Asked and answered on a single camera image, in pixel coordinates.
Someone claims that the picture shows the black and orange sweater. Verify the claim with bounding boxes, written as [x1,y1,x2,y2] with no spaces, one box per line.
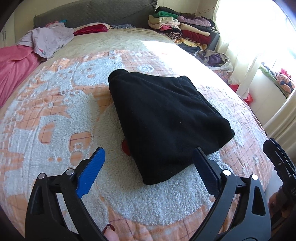
[108,69,235,185]

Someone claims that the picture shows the left hand with red nails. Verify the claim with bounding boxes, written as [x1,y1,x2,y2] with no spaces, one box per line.
[102,223,119,241]

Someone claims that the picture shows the orange white patterned bedspread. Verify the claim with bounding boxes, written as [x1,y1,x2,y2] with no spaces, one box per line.
[1,29,273,240]

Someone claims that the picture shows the pink blanket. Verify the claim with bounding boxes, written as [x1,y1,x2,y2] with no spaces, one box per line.
[0,45,42,106]

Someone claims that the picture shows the red velvet pillow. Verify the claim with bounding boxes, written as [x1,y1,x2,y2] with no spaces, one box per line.
[74,23,111,36]

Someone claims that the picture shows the right hand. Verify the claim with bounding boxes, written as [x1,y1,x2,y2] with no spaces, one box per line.
[268,186,293,218]

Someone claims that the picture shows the colourful clothes on windowsill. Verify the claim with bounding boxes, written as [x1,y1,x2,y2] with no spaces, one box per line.
[259,62,295,98]

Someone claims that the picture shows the white curtain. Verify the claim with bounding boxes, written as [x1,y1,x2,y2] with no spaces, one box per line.
[214,1,295,98]

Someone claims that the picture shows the lilac crumpled garment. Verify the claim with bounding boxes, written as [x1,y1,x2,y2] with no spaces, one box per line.
[16,23,74,60]

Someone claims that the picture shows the floral basket with clothes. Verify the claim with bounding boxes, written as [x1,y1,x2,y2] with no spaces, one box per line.
[194,49,233,83]

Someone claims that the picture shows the dark grey headboard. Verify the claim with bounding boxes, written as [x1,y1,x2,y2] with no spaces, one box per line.
[33,0,158,28]

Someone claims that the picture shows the red bag on floor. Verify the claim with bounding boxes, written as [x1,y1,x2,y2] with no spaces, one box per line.
[230,83,254,105]

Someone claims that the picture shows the cream wardrobe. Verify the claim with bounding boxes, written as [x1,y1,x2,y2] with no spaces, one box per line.
[0,12,15,48]

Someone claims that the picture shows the stack of folded clothes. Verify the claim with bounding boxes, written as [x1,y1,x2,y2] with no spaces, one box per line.
[148,6,220,54]

